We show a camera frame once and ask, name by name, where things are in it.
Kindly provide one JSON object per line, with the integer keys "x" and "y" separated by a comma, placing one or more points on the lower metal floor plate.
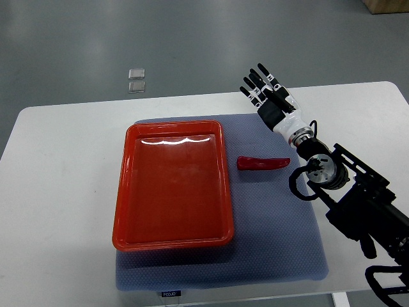
{"x": 136, "y": 87}

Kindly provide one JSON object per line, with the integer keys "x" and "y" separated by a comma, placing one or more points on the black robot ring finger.
{"x": 255, "y": 89}

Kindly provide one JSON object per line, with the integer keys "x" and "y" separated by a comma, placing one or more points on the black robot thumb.
{"x": 280, "y": 102}

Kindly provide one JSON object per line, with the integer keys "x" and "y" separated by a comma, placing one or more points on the cardboard box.
{"x": 386, "y": 6}

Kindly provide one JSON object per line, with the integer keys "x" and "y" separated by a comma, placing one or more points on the red pepper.
{"x": 244, "y": 163}

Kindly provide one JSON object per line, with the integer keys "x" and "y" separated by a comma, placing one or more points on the red plastic tray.
{"x": 174, "y": 188}

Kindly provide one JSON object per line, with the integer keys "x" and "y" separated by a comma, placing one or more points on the upper metal floor plate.
{"x": 136, "y": 73}

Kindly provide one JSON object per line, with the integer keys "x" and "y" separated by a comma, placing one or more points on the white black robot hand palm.
{"x": 290, "y": 125}

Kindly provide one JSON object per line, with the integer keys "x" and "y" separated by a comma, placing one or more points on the blue mesh mat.
{"x": 276, "y": 235}

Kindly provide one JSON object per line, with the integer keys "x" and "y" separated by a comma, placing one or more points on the metal floor plate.
{"x": 136, "y": 73}
{"x": 136, "y": 87}

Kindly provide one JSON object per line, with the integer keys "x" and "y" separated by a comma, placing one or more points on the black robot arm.
{"x": 358, "y": 198}

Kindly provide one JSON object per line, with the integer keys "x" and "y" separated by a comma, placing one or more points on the black table label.
{"x": 171, "y": 293}

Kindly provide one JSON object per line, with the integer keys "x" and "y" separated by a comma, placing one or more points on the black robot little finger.
{"x": 255, "y": 101}

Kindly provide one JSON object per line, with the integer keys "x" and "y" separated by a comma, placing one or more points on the white table leg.
{"x": 340, "y": 299}

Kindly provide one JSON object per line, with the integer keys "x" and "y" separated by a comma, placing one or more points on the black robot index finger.
{"x": 273, "y": 83}

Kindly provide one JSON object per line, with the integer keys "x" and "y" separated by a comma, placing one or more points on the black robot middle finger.
{"x": 258, "y": 80}

